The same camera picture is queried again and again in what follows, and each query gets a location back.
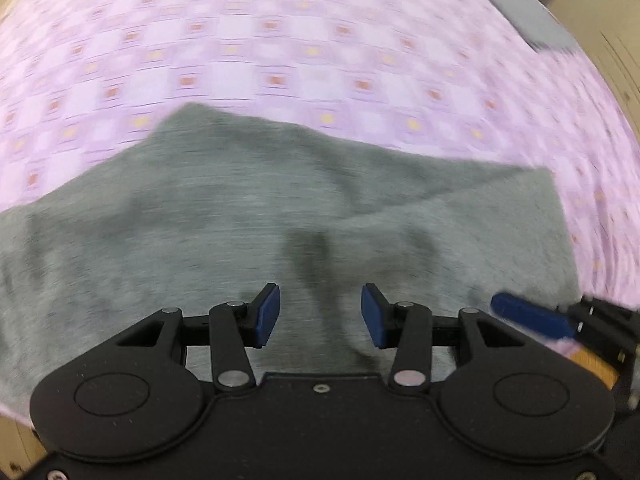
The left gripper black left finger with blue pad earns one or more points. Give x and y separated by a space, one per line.
235 326

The folded grey cloth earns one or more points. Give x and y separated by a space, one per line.
536 25

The cream wardrobe door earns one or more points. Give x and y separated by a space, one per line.
608 31

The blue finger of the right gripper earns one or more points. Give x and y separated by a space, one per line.
543 321

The grey speckled pants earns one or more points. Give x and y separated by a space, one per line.
212 206

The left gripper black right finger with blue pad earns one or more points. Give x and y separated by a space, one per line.
406 327

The pink checkered bed sheet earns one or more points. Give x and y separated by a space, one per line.
83 80

